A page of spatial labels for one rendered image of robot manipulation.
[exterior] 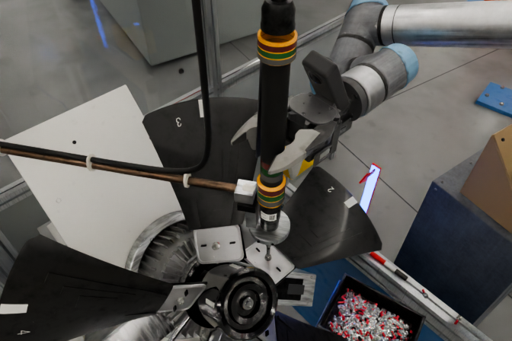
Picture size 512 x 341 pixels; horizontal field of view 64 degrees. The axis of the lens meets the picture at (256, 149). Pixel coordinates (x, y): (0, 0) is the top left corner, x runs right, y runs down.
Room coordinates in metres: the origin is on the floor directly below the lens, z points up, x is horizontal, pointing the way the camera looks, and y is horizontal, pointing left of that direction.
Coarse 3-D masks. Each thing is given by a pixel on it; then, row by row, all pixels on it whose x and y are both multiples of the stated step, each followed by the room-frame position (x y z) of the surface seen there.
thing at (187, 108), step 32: (160, 128) 0.54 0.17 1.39; (192, 128) 0.54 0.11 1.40; (224, 128) 0.53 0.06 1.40; (160, 160) 0.51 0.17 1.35; (192, 160) 0.50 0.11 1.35; (224, 160) 0.49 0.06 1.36; (256, 160) 0.49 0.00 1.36; (192, 192) 0.46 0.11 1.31; (224, 192) 0.45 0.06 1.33; (192, 224) 0.42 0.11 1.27; (224, 224) 0.41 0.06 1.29
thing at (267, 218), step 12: (264, 0) 0.40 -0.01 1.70; (276, 0) 0.39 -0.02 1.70; (288, 0) 0.39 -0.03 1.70; (264, 12) 0.39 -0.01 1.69; (276, 12) 0.38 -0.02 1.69; (288, 12) 0.38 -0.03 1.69; (264, 24) 0.39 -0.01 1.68; (276, 24) 0.38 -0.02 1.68; (288, 24) 0.38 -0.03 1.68; (264, 216) 0.38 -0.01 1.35; (276, 216) 0.38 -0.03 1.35; (264, 228) 0.38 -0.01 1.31; (276, 228) 0.38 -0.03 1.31
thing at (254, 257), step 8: (248, 248) 0.42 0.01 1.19; (264, 248) 0.42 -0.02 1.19; (272, 248) 0.42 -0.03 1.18; (248, 256) 0.40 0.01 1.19; (256, 256) 0.40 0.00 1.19; (264, 256) 0.40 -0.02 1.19; (272, 256) 0.40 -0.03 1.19; (280, 256) 0.41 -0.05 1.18; (256, 264) 0.38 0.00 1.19; (264, 264) 0.39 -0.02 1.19; (272, 264) 0.39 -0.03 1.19; (280, 264) 0.39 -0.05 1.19; (288, 264) 0.39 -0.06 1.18; (272, 272) 0.37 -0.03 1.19; (280, 272) 0.37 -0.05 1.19; (288, 272) 0.37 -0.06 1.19
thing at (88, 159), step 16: (192, 0) 0.41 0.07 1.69; (208, 96) 0.41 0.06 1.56; (208, 112) 0.41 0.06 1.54; (208, 128) 0.41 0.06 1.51; (0, 144) 0.49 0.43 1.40; (16, 144) 0.49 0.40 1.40; (208, 144) 0.41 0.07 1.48; (80, 160) 0.46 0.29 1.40; (96, 160) 0.45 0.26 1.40; (112, 160) 0.45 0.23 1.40; (208, 160) 0.42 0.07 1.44
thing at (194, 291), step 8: (176, 288) 0.30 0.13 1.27; (184, 288) 0.30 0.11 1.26; (192, 288) 0.31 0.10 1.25; (200, 288) 0.31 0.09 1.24; (168, 296) 0.30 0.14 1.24; (176, 296) 0.30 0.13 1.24; (184, 296) 0.30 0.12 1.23; (192, 296) 0.31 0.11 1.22; (168, 304) 0.30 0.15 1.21; (176, 304) 0.30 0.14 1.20; (184, 304) 0.31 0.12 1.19; (192, 304) 0.31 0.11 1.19
